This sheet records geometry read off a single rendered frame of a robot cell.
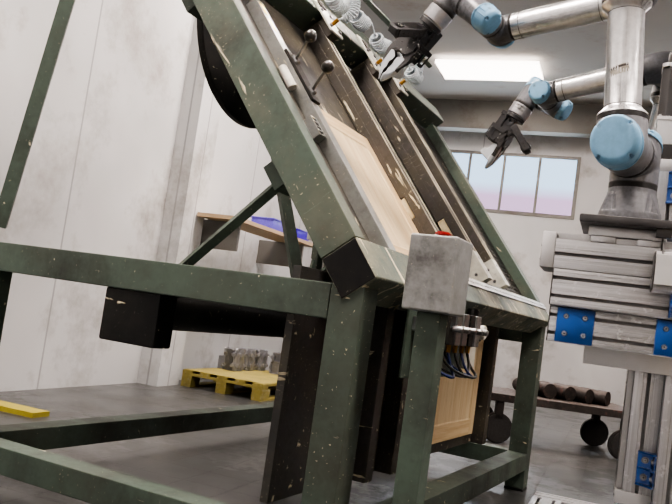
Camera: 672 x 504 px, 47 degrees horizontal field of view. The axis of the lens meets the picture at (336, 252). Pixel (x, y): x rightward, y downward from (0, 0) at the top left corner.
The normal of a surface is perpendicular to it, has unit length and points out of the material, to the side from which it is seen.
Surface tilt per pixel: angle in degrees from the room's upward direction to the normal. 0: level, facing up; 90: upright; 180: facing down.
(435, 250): 90
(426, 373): 90
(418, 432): 90
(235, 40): 90
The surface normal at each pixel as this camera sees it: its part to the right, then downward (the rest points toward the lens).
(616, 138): -0.57, -0.01
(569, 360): -0.34, -0.12
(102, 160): 0.93, 0.11
